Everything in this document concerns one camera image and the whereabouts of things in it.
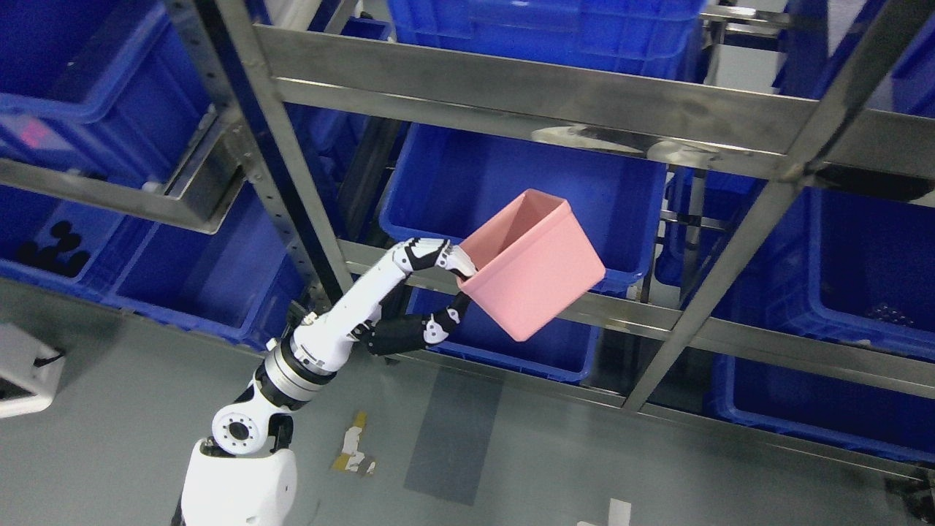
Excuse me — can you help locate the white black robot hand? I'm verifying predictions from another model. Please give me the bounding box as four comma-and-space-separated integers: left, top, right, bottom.
287, 237, 477, 374

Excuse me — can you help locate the pink plastic storage box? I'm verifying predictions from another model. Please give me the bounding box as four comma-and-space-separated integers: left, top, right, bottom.
458, 188, 606, 342

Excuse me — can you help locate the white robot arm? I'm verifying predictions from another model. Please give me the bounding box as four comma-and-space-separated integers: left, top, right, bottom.
171, 332, 351, 525

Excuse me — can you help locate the blue shelf bin upper left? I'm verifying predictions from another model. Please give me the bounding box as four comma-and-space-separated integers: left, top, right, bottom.
1, 186, 305, 351

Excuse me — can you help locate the blue shelf bin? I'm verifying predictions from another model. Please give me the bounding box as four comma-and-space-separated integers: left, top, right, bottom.
378, 124, 667, 294
757, 188, 934, 362
1, 186, 305, 351

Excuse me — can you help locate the blue shelf bin centre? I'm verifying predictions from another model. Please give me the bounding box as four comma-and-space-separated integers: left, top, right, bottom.
378, 124, 667, 294

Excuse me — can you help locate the blue shelf bin right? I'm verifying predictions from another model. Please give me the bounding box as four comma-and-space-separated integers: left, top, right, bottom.
757, 188, 934, 362

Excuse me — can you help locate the blue bin top left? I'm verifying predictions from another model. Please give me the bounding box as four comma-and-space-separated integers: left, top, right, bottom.
1, 1, 210, 186

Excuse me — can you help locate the white device on floor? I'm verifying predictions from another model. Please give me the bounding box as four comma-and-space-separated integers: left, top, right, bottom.
1, 322, 66, 419

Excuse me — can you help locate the blue bin top centre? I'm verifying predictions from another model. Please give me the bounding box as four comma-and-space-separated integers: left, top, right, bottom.
388, 1, 706, 80

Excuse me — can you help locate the blue bin lower right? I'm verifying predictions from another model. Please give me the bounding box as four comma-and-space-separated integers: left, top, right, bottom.
705, 355, 934, 465

